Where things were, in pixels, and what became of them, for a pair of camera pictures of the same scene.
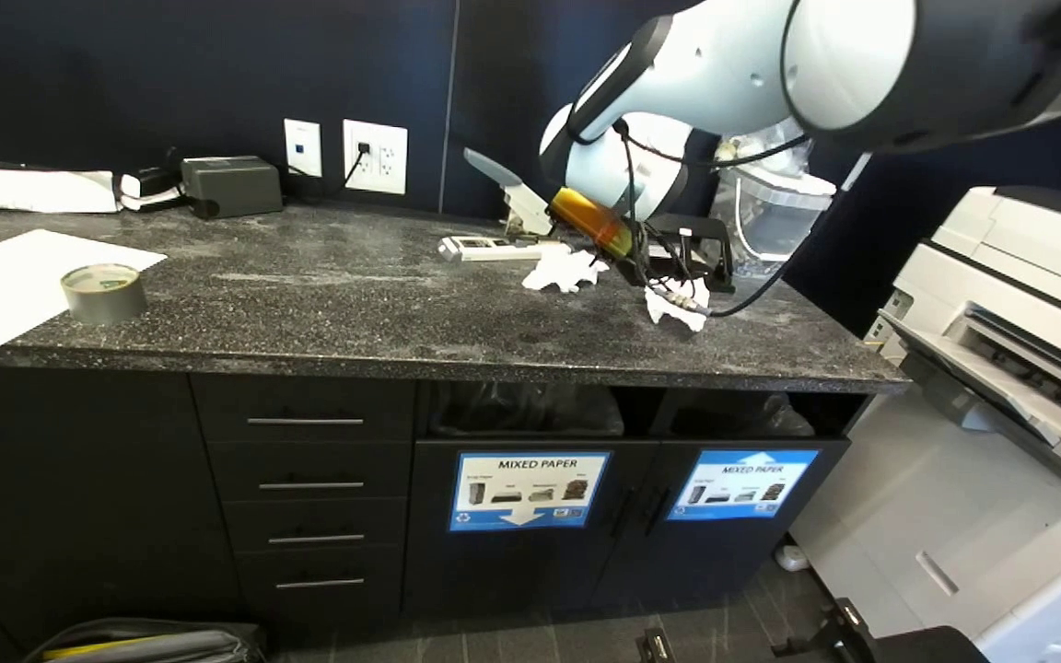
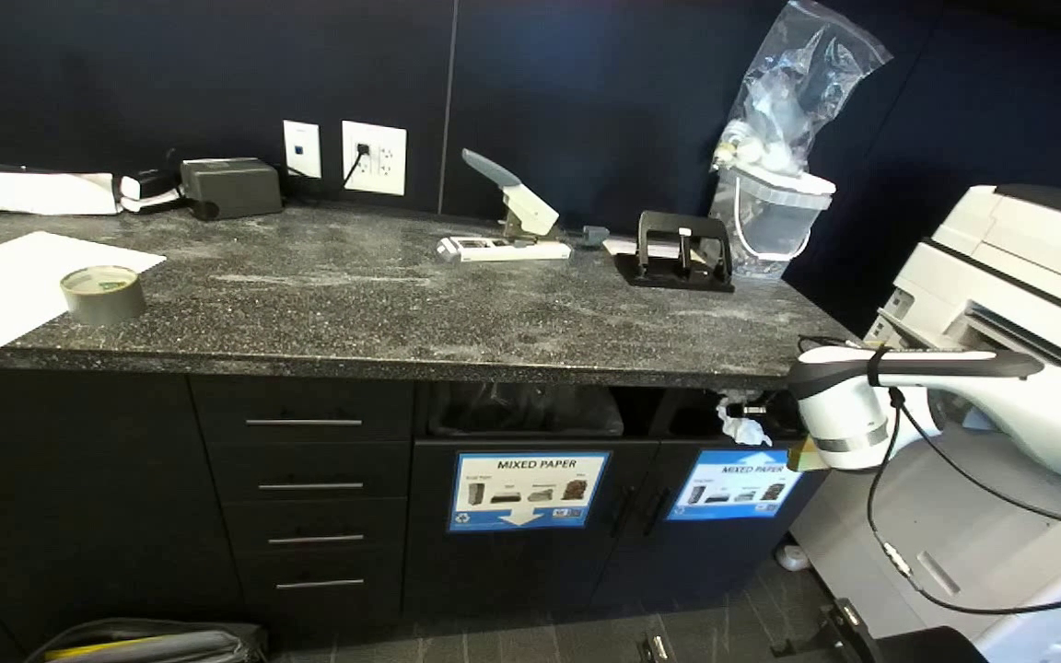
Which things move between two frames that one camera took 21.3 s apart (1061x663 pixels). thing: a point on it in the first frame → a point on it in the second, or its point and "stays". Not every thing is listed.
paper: (563, 265) → (742, 427)
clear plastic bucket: (776, 210) stays
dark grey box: (232, 180) stays
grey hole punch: (692, 243) stays
